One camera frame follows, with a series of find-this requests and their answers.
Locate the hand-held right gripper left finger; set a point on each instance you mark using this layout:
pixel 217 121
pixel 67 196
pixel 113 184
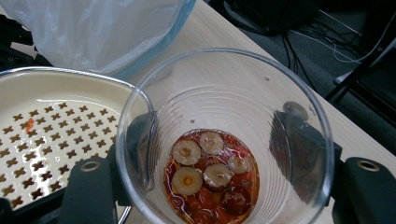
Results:
pixel 90 193

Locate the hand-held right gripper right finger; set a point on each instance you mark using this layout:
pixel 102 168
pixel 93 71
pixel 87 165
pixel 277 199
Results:
pixel 367 193

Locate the beige perforated strainer bowl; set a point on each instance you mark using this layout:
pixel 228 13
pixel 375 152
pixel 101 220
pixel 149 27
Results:
pixel 62 90

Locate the soaked jujube slices and berries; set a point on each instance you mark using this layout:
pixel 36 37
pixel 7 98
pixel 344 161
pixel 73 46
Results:
pixel 214 180

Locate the clear plastic cup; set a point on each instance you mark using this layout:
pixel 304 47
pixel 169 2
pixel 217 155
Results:
pixel 224 102

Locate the clear plastic bag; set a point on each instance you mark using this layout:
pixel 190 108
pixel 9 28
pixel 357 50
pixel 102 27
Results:
pixel 93 31

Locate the red berry scrap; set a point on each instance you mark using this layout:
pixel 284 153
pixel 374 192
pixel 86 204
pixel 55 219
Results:
pixel 29 124

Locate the black metal stand leg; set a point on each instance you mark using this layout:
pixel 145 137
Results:
pixel 358 74

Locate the glass bowl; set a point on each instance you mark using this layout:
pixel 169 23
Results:
pixel 180 25

